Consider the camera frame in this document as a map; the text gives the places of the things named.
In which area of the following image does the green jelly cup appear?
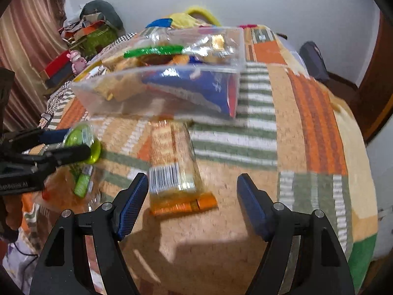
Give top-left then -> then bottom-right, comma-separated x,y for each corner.
63,121 -> 101,164

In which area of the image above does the orange buns clear bag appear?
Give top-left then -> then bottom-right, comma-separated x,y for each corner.
33,163 -> 101,214

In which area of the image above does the orange cracker pack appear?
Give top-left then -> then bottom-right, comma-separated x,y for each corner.
148,120 -> 218,218

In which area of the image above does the clear plastic storage bin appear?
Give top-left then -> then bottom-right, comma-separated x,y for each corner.
70,27 -> 246,120

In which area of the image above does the blue snack bag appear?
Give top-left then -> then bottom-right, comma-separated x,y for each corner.
142,66 -> 240,118

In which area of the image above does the green snack packet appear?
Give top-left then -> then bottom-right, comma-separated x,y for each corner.
123,45 -> 184,59

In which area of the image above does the patchwork striped bedspread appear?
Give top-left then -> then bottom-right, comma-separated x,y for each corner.
27,25 -> 377,294

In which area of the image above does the red black box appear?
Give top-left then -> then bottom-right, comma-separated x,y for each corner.
39,50 -> 73,89

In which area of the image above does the pink plush toy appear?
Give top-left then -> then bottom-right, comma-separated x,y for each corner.
67,50 -> 87,76

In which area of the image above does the striped brown curtain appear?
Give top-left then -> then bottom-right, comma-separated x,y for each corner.
1,0 -> 67,131

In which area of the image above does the clothes pile with green bag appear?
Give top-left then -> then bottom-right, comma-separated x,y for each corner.
59,0 -> 125,60

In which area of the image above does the wooden door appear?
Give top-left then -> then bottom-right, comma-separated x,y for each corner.
350,15 -> 393,143

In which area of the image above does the colourful yellow blanket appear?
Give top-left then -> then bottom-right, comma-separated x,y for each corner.
145,5 -> 222,30

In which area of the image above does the grey backpack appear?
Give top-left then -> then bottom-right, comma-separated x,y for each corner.
299,41 -> 330,83

